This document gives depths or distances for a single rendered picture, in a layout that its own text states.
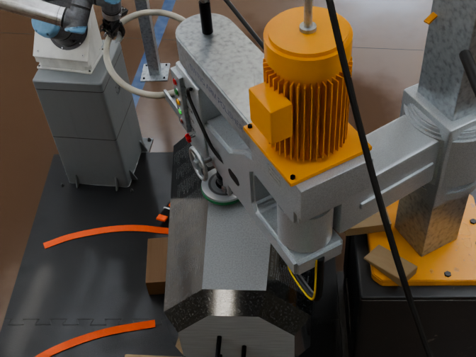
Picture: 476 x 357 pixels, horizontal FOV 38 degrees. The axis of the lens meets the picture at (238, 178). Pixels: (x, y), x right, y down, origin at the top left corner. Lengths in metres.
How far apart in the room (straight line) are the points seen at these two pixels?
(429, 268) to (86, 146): 2.17
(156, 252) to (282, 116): 2.15
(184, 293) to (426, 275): 1.00
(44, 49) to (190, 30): 1.53
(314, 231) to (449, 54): 0.71
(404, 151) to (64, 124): 2.28
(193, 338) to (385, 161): 1.17
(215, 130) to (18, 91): 2.95
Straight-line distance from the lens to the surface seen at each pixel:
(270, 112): 1.79
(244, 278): 2.82
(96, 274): 3.99
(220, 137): 2.55
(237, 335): 2.93
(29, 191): 4.55
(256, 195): 2.45
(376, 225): 3.02
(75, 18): 3.18
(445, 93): 2.41
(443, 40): 2.32
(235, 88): 2.27
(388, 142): 2.41
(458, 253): 3.06
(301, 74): 1.77
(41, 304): 3.97
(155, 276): 3.76
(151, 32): 4.91
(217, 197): 3.02
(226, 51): 2.43
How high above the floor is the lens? 3.18
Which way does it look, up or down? 47 degrees down
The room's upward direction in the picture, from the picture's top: 5 degrees counter-clockwise
